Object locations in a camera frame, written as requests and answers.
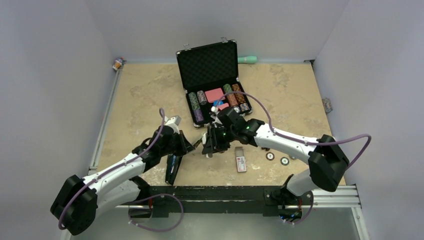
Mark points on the red-brown poker chip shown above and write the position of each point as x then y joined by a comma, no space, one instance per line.
270,156

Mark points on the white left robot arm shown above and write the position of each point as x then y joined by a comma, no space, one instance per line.
82,199

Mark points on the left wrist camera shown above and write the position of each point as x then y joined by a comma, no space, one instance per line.
173,122

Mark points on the pink card deck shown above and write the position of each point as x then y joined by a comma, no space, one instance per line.
214,94

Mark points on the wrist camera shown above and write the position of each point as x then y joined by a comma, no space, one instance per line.
173,122
214,110

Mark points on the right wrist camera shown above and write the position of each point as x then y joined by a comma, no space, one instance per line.
214,110

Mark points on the green poker chip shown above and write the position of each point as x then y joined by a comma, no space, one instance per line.
284,161

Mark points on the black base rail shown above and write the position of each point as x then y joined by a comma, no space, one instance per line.
269,201

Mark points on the small orange bottle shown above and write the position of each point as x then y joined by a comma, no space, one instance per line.
119,62

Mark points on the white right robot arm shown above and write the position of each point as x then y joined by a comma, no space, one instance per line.
326,161

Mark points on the red staple box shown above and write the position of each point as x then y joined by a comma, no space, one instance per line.
240,159

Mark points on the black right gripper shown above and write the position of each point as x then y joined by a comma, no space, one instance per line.
212,144

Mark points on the black stapler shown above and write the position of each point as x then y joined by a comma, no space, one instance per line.
172,166

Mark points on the beige stapler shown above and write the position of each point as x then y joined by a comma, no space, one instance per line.
198,141

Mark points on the black poker chip case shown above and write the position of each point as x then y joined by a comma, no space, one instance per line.
209,67

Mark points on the mint green bottle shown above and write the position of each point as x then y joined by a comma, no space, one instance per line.
247,60

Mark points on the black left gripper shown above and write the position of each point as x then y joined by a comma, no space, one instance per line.
185,146

